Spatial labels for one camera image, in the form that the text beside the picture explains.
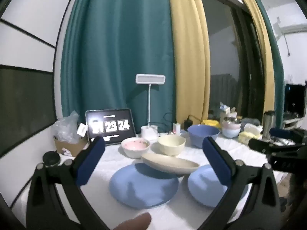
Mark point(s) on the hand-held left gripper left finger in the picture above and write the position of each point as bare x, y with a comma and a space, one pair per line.
91, 159

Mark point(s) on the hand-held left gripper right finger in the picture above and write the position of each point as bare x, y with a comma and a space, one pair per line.
215, 161

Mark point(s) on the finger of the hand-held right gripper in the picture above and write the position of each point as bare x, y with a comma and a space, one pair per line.
263, 146
280, 133

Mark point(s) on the large blue bowl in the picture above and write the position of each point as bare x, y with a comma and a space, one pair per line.
201, 136

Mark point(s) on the blue plate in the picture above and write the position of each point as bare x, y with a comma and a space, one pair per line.
203, 189
144, 189

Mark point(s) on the pink patterned white bowl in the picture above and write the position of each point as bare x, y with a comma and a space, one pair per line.
135, 148

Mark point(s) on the cream bowl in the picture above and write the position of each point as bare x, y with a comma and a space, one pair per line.
171, 146

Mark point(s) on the cream oval plate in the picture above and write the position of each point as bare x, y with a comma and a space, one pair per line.
168, 164

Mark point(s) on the person's left hand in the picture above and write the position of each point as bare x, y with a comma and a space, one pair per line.
134, 222

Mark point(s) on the steel thermos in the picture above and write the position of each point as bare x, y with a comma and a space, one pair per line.
268, 124

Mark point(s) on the yellow tissue pack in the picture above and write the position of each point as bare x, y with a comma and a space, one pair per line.
249, 134

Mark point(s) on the grey cloth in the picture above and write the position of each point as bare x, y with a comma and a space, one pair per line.
250, 121

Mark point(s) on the small white box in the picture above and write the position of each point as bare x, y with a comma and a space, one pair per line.
81, 129

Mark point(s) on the light blue bowl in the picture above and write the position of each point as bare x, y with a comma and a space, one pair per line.
231, 133

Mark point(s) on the tablet with clock display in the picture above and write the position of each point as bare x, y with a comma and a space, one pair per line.
110, 127

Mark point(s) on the dark monitor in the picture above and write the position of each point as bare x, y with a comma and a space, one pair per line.
295, 98

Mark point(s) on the yellow wipes packet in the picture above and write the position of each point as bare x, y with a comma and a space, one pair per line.
209, 123

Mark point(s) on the black round puck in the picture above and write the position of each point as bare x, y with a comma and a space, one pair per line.
50, 159

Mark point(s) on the clear plastic bag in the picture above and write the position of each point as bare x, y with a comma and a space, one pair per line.
66, 127

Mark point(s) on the steel bowl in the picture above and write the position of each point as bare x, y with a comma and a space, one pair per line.
231, 119

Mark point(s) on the black charger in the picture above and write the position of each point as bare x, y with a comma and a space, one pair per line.
188, 124

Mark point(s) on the white charger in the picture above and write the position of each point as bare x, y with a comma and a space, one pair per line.
177, 128

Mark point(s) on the narrow teal curtain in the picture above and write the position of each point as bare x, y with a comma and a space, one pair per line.
278, 76

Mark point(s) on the grey ribbed panel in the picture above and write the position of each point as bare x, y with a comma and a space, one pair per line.
223, 91

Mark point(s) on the white desk lamp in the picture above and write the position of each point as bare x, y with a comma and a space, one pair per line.
150, 79

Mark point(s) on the white air conditioner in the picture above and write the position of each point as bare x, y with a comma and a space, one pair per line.
293, 28

